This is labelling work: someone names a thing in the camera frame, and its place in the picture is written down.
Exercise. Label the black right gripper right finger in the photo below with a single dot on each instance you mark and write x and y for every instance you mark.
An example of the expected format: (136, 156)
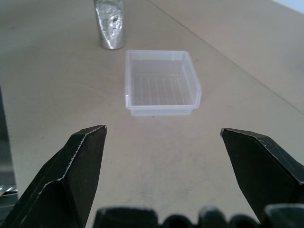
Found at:
(261, 173)

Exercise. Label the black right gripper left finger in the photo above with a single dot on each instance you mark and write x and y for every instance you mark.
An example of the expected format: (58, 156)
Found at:
(71, 180)

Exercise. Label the clear square plastic container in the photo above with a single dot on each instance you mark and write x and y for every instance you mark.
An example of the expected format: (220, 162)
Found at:
(161, 82)

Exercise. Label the silver foil-wrapped cylinder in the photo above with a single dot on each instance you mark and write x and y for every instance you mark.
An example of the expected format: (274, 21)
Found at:
(111, 25)

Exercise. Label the silver robot body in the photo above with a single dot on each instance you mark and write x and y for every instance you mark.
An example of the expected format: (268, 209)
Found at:
(6, 142)

